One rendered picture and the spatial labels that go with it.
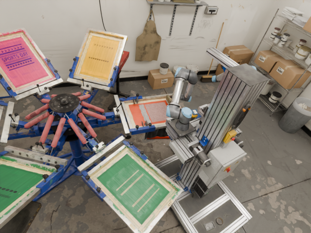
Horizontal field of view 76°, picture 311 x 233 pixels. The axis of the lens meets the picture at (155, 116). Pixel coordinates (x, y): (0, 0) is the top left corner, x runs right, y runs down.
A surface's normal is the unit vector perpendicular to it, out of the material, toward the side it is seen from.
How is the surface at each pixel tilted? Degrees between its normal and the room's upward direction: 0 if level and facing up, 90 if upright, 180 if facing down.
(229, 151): 0
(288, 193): 0
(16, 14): 90
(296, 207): 0
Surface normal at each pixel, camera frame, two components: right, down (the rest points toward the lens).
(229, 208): 0.14, -0.69
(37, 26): 0.32, 0.71
